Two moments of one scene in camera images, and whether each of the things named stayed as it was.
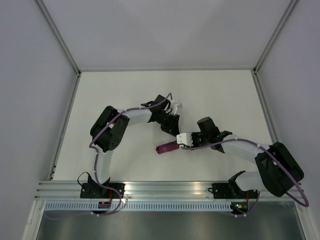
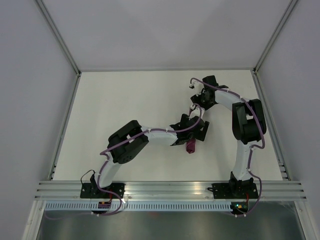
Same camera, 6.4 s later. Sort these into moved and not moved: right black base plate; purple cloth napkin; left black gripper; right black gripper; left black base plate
Moved: purple cloth napkin; right black gripper; left black gripper
Not moved: left black base plate; right black base plate
